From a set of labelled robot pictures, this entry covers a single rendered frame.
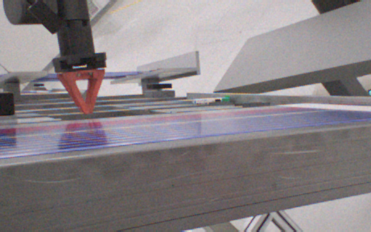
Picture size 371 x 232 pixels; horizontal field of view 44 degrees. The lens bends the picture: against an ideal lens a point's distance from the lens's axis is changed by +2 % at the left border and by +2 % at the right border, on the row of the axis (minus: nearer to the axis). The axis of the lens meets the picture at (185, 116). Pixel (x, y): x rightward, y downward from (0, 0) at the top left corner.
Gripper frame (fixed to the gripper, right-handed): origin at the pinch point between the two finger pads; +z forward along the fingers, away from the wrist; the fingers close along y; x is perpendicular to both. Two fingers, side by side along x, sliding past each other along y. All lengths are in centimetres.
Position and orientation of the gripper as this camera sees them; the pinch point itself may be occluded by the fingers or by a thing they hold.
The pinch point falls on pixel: (86, 109)
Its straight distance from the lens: 79.1
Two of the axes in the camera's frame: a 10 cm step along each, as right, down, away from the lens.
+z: 1.2, 9.8, 1.4
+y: 4.9, 0.6, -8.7
